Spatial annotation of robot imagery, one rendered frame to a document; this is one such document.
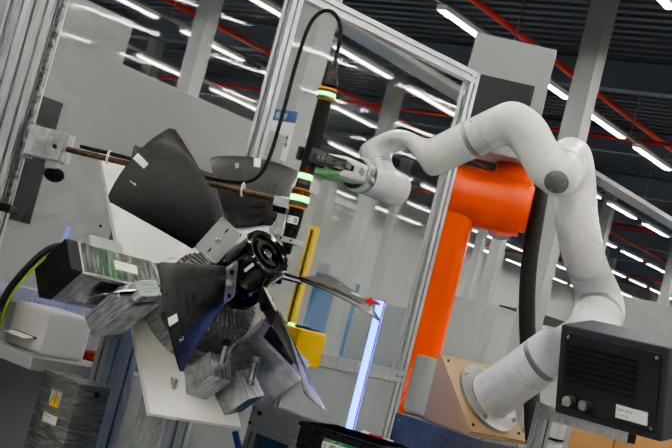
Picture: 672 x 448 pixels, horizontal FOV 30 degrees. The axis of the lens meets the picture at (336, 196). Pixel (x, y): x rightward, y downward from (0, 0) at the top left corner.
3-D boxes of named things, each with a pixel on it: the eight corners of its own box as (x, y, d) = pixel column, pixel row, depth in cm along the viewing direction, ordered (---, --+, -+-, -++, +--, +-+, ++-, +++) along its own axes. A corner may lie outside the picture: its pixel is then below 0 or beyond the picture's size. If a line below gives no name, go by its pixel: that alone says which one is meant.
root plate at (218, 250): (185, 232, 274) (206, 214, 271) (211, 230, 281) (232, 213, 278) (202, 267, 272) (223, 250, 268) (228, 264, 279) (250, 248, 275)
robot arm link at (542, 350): (561, 367, 310) (636, 315, 299) (547, 403, 294) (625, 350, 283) (529, 331, 310) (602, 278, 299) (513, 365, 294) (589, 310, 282)
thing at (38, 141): (16, 154, 295) (26, 119, 295) (29, 159, 301) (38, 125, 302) (56, 164, 293) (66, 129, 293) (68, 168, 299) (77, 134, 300)
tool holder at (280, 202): (261, 236, 282) (272, 194, 283) (268, 239, 289) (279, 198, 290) (299, 245, 280) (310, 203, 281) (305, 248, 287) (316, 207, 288)
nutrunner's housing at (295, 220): (275, 251, 283) (325, 57, 287) (279, 252, 287) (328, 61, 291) (291, 255, 282) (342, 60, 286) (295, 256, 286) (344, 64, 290)
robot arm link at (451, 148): (454, 89, 293) (349, 142, 307) (468, 147, 286) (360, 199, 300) (473, 103, 300) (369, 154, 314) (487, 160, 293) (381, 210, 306)
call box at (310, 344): (250, 355, 330) (260, 316, 331) (277, 361, 337) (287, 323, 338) (290, 368, 319) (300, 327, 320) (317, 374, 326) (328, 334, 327)
